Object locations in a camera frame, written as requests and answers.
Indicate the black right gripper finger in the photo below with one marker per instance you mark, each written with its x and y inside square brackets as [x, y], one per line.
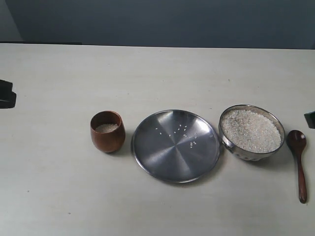
[310, 119]

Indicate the brown wooden cup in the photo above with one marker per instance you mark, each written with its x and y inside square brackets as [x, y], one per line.
[109, 141]

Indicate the steel bowl of rice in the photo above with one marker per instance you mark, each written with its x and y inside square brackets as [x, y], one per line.
[250, 133]

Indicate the round steel plate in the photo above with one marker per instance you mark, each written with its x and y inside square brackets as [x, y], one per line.
[175, 146]

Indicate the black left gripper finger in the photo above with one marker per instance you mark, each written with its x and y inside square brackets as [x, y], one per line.
[5, 86]
[8, 101]

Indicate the dark red wooden spoon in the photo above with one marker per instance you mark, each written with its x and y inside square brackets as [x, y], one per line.
[296, 142]

